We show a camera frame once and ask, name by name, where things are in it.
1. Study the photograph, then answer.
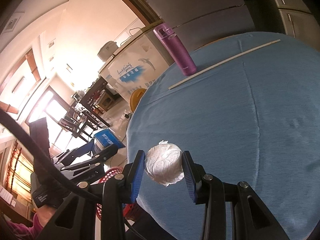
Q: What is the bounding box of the blue printed paper box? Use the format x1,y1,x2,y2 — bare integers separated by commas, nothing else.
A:
93,128,125,153

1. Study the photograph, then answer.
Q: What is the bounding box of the white paper ball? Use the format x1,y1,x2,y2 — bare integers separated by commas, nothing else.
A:
145,140,184,187

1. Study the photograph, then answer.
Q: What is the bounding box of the magenta sleeved forearm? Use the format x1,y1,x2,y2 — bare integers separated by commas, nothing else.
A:
7,213,43,240

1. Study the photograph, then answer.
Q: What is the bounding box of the red plastic trash basket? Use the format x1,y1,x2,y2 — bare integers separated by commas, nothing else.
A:
96,166,141,222

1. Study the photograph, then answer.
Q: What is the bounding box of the gloved left hand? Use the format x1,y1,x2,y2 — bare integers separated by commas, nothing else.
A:
30,159,70,209

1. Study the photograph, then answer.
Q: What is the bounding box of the dark wooden chair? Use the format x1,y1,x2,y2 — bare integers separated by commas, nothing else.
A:
58,107,99,142

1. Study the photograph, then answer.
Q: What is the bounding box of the phone mounted on gripper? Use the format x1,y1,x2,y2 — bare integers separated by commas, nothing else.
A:
29,118,50,159

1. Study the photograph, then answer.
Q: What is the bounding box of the dark wooden dining table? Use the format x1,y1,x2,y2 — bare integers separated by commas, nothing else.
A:
79,77,110,127

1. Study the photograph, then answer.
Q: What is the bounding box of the yellow electric fan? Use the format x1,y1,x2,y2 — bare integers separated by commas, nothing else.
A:
130,88,146,112

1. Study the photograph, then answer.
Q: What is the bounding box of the blue round tablecloth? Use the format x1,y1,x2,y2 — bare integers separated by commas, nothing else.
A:
127,32,319,239

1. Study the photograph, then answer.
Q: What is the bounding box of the white chest freezer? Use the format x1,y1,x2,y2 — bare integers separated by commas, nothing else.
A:
99,29,174,101

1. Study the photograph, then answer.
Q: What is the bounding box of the white rice cooker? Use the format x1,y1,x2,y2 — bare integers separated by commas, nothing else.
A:
97,41,119,62

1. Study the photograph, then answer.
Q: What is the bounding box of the long white stick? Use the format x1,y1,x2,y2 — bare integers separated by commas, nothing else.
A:
167,39,282,91

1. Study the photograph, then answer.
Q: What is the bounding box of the purple thermos bottle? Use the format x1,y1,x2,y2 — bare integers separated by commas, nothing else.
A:
153,23,197,76

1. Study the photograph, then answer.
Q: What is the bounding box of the grey cabinet wardrobe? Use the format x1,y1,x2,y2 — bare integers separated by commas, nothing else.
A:
143,0,255,51

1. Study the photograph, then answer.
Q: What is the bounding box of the silver refrigerator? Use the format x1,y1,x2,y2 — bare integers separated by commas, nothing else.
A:
275,0,319,41

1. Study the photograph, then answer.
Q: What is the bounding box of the black cable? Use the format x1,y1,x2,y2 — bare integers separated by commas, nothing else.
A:
0,108,103,203

